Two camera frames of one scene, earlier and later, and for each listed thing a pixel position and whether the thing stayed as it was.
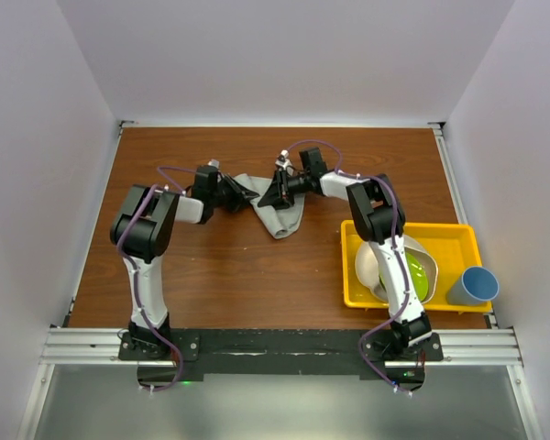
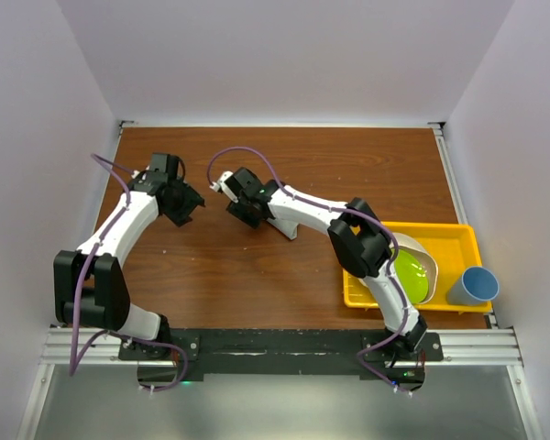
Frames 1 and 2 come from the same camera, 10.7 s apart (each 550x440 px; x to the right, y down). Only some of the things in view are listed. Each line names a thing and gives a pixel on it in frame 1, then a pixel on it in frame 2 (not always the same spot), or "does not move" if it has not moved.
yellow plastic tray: (454, 247) does not move
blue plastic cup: (478, 285) does not move
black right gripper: (278, 195) to (237, 210)
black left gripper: (240, 196) to (192, 200)
